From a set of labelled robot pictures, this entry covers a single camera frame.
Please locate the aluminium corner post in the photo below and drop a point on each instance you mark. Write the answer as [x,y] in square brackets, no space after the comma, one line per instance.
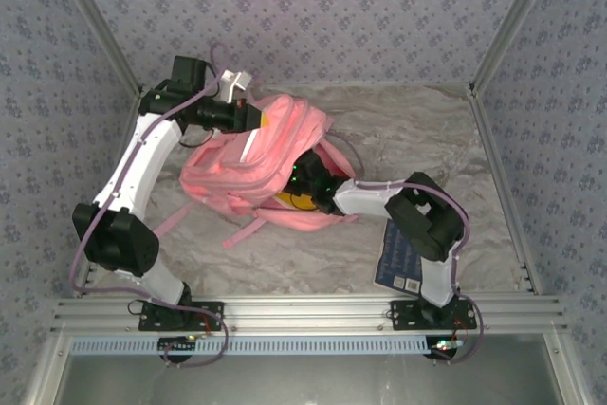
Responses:
[516,21]
[97,21]

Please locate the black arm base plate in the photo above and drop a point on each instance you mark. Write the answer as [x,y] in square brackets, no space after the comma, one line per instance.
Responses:
[208,315]
[403,317]

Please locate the small black controller board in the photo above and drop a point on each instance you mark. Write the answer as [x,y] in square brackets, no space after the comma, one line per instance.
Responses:
[443,345]
[175,344]

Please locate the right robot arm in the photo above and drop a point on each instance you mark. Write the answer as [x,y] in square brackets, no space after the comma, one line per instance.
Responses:
[427,220]

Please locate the dark blue barcode book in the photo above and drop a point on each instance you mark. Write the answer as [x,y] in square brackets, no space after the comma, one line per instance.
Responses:
[396,258]

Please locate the pink student backpack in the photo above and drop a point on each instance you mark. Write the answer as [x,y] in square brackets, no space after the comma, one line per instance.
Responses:
[265,153]

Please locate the grey metal shelf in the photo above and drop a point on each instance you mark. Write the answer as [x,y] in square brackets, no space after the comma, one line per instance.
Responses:
[308,381]

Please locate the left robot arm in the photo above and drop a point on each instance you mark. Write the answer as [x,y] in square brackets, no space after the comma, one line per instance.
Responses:
[147,158]

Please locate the yellow book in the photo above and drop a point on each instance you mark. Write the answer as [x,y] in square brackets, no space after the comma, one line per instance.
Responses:
[287,200]

